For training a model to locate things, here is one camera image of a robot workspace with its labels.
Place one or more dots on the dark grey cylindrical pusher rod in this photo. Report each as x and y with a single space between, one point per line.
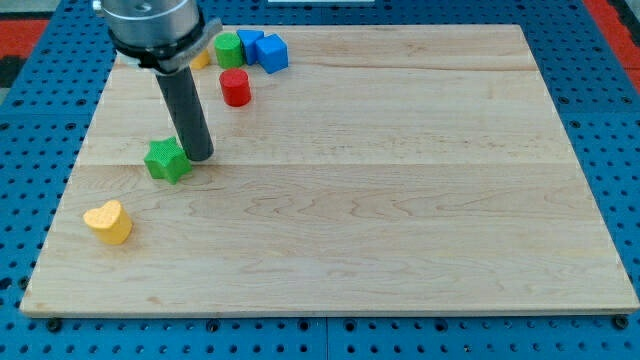
186 112

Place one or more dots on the yellow block behind arm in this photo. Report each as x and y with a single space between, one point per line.
201 61

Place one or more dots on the green star block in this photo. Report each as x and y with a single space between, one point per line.
167 160

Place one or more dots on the red cylinder block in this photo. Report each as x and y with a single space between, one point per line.
235 87

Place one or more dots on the green cylinder block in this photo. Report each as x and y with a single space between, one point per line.
228 50

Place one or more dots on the blue triangle block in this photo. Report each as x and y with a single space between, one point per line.
249 38

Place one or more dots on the blue cube block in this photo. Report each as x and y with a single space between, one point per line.
272 53

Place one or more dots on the yellow heart block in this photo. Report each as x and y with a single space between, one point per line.
110 223

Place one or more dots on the light wooden board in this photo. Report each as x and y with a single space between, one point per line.
400 171

